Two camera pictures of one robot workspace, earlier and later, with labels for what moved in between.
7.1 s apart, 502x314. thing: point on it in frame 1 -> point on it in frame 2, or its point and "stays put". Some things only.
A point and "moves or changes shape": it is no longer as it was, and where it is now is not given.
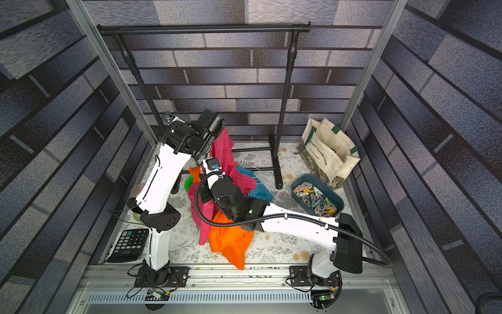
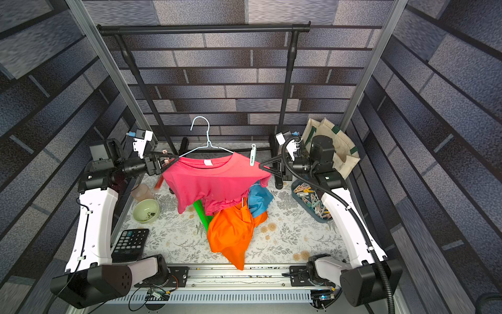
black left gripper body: x=206 y=151 -> x=151 y=170
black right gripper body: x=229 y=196 -> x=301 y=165
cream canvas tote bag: x=327 y=152 stays put
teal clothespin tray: x=313 y=195 stays put
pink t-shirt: x=221 y=144 moves or changes shape
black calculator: x=130 y=246 stays put
